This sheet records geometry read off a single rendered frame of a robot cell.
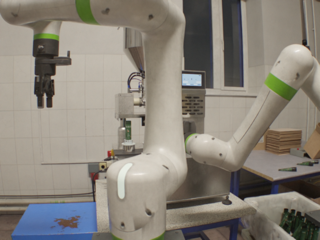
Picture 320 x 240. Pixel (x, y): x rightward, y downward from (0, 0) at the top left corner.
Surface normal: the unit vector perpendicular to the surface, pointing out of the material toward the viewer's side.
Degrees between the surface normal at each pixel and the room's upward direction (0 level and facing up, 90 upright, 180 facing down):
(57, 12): 131
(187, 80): 90
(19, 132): 90
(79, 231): 0
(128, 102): 90
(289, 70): 96
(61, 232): 0
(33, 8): 114
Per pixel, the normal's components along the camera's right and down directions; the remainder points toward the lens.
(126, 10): -0.17, 0.73
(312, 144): -0.97, 0.02
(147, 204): 0.40, 0.07
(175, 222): 0.00, -1.00
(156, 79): -0.40, 0.10
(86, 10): -0.45, 0.66
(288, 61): -0.73, 0.00
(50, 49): 0.74, 0.05
